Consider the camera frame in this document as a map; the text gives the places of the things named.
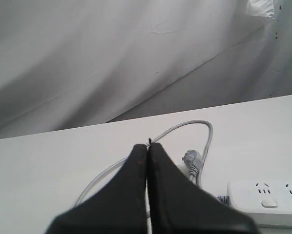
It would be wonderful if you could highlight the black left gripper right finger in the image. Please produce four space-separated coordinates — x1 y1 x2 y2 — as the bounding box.
147 143 260 234

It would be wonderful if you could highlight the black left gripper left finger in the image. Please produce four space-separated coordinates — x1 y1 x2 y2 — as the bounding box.
46 144 147 234

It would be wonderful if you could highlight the grey power cord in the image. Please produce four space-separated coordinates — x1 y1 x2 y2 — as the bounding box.
74 120 229 207

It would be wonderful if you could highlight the white wrinkled backdrop cloth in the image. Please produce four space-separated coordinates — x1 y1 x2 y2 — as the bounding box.
0 0 292 139

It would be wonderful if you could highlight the grey cable plug connector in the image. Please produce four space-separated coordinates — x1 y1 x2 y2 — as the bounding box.
182 150 203 183

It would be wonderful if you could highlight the white five-outlet power strip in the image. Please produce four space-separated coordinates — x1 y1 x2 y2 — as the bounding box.
228 180 292 228

